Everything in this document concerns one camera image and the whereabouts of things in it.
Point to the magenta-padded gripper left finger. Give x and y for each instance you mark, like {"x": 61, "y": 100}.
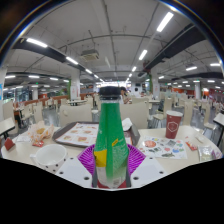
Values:
{"x": 86, "y": 160}

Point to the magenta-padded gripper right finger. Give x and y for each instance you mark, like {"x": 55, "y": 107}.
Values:
{"x": 136, "y": 160}

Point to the green plastic drink bottle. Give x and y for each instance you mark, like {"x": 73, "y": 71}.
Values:
{"x": 111, "y": 133}

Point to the brown food tray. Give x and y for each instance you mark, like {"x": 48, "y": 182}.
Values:
{"x": 76, "y": 133}

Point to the colourful sticker sheet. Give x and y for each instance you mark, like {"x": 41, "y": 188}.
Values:
{"x": 163, "y": 148}

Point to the white polka-dot mug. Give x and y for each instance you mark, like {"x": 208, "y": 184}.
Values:
{"x": 50, "y": 156}

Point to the white paper napkin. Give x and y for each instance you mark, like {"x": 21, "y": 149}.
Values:
{"x": 126, "y": 124}

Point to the beige chairs group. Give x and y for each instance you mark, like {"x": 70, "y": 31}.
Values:
{"x": 75, "y": 115}

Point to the red paper cup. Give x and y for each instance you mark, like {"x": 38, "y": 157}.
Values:
{"x": 173, "y": 125}

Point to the red sauce packet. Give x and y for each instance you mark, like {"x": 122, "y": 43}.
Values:
{"x": 38, "y": 144}
{"x": 191, "y": 145}

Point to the person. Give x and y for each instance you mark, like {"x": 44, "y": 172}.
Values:
{"x": 125, "y": 96}

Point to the clear plastic bag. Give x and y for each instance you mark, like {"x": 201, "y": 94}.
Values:
{"x": 206, "y": 153}

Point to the small red box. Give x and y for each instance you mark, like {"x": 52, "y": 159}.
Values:
{"x": 9, "y": 144}

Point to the beige table with black leg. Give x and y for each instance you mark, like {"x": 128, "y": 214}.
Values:
{"x": 6, "y": 125}
{"x": 220, "y": 120}

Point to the ceiling air conditioner unit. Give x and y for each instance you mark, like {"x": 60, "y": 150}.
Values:
{"x": 90, "y": 55}

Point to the ceiling lights group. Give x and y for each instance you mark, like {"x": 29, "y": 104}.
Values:
{"x": 165, "y": 21}

